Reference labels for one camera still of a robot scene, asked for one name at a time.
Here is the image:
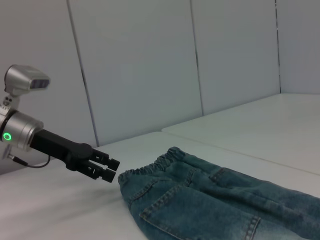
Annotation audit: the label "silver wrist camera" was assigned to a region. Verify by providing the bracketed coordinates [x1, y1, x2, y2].
[4, 64, 52, 97]

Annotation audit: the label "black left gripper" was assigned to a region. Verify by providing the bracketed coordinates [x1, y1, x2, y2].
[29, 129, 121, 184]

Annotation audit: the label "silver camera mount bracket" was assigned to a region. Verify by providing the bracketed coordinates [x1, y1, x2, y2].
[0, 93, 21, 116]

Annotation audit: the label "thin black cable with plug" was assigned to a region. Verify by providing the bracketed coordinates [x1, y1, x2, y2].
[2, 146, 52, 169]

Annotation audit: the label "blue denim shorts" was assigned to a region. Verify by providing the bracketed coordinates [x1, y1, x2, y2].
[117, 146, 320, 240]

